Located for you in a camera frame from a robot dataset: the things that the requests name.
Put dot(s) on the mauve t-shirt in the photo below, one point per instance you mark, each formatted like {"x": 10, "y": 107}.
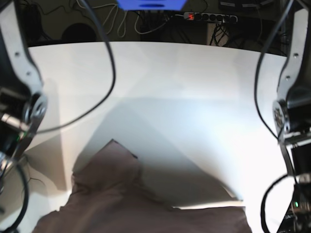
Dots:
{"x": 108, "y": 196}

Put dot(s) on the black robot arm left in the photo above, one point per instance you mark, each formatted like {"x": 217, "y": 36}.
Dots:
{"x": 292, "y": 115}

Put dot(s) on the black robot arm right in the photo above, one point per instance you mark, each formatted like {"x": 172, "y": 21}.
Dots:
{"x": 23, "y": 103}

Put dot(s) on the black power strip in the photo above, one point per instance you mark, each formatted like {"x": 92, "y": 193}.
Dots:
{"x": 210, "y": 18}

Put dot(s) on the blue box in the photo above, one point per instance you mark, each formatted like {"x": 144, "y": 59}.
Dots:
{"x": 132, "y": 5}

